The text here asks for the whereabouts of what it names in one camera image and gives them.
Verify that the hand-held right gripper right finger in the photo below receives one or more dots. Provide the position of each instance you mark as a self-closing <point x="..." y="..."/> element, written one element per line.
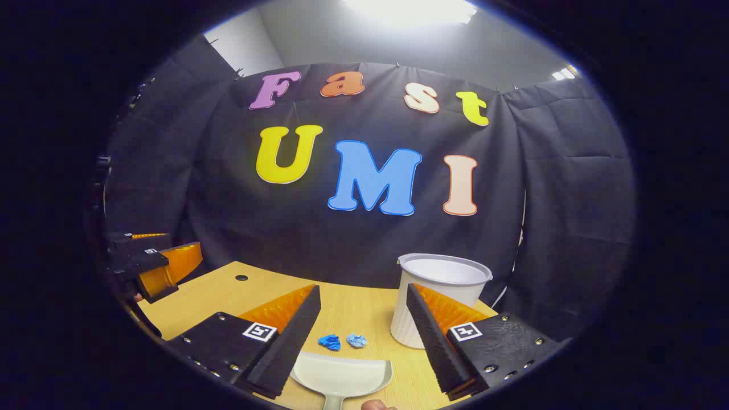
<point x="435" y="341"/>

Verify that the wooden desktop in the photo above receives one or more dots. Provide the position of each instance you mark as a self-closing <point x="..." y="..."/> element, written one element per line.
<point x="353" y="310"/>

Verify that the small ceiling light panel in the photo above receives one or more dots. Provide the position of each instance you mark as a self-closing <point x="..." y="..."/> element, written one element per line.
<point x="564" y="73"/>

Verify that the small grey dustpan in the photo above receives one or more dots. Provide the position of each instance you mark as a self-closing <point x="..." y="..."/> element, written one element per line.
<point x="342" y="376"/>

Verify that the white ribbed garbage bin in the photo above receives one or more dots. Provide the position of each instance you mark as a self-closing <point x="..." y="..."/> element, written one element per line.
<point x="455" y="287"/>

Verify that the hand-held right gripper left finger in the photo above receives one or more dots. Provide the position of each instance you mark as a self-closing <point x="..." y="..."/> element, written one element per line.
<point x="290" y="347"/>

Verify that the dark blue paper ball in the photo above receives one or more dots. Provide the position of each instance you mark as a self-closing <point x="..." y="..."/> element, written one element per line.
<point x="330" y="342"/>

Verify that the light blue paper ball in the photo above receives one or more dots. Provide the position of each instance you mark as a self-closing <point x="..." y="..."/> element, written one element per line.
<point x="357" y="340"/>

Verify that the large ceiling light panel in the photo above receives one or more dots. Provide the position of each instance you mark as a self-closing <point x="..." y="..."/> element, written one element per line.
<point x="410" y="10"/>

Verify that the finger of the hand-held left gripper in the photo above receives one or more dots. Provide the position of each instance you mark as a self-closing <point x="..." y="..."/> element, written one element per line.
<point x="128" y="242"/>
<point x="142" y="263"/>

